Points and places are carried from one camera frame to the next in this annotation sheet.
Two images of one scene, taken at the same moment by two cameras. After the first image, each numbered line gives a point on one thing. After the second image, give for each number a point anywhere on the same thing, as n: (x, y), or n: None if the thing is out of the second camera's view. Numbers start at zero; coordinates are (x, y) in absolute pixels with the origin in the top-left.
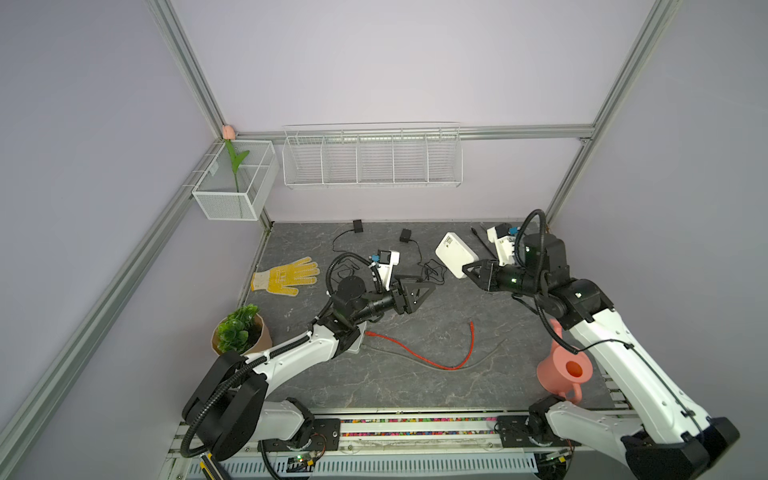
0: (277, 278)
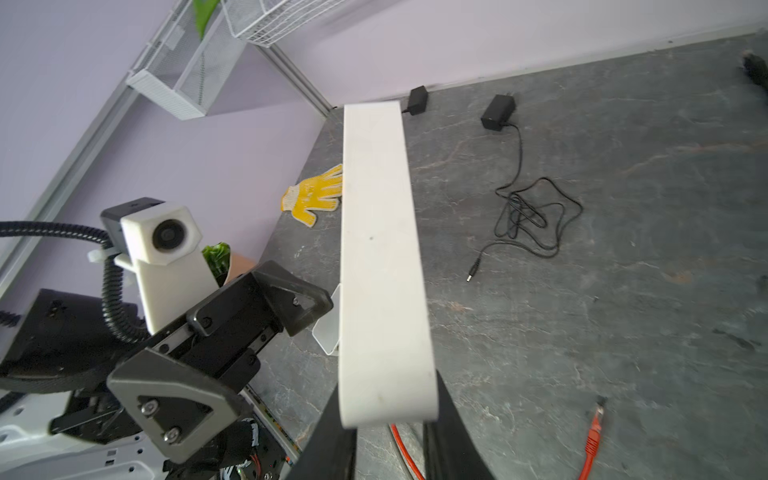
0: (316, 193)
